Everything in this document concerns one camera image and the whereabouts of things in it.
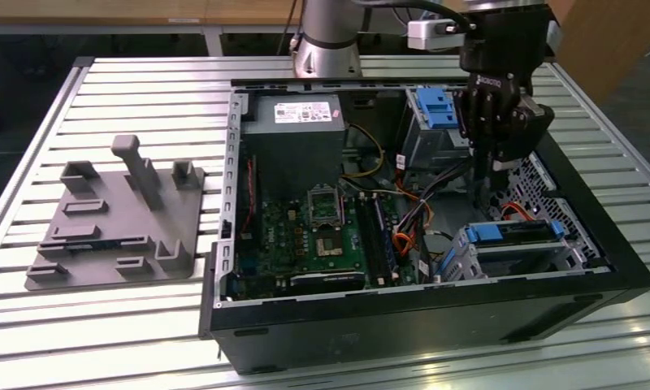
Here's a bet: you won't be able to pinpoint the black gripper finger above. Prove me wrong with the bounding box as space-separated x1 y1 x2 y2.
454 86 502 180
490 94 554 171

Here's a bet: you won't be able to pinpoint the black disk power wire bundle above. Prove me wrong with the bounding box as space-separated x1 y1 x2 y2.
420 156 481 204

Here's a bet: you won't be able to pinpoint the red-orange disk data wire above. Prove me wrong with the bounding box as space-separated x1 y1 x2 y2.
500 201 541 223

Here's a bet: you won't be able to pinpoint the hard disk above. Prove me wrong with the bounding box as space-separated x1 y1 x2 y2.
464 219 566 245

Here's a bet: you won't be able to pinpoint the metal disk bay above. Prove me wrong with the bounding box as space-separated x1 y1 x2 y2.
444 219 612 281

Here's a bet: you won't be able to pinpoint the black RAM slot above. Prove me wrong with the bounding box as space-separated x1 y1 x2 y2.
373 193 404 281
357 193 387 286

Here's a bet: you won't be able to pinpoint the blue plastic drive latch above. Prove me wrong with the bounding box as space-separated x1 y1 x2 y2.
416 88 461 130

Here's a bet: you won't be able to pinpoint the metal optical drive cage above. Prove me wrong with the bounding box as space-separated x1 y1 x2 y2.
404 87 478 171

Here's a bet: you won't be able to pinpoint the CPU socket with metal cover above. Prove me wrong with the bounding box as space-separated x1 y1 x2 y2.
307 183 348 228

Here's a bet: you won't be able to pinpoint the grey power supply unit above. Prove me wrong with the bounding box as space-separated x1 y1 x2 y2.
241 93 348 196

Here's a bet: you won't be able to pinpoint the square chipset heat sink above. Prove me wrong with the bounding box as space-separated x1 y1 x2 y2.
315 237 344 258

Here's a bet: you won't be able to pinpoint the green motherboard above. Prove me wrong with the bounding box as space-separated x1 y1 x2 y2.
235 178 429 290

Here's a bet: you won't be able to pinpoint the black graphics card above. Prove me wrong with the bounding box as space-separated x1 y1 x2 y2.
289 271 368 290

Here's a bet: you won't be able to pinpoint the black open PC case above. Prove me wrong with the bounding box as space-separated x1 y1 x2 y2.
197 76 650 375

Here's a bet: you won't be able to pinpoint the wooden desk top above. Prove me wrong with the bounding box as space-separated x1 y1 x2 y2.
0 0 305 26

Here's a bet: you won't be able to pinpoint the grey plastic parts rack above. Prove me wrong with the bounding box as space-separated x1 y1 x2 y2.
24 133 207 292

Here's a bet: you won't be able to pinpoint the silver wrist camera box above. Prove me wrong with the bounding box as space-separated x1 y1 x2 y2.
406 19 468 50

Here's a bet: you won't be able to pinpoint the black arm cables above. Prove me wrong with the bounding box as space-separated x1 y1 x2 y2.
352 0 476 32

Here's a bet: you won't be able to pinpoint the yellow wire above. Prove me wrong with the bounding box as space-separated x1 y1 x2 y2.
341 123 387 180

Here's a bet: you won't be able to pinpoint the multicoloured wire bundle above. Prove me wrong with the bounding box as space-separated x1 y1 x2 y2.
395 190 436 236

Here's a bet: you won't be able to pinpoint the orange looped wire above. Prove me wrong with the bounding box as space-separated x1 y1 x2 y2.
392 231 418 258

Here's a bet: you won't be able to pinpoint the thin red wire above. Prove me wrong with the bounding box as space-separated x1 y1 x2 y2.
245 156 259 237

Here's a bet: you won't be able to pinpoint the white metal desk frame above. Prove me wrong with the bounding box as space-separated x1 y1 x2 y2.
0 23 413 57

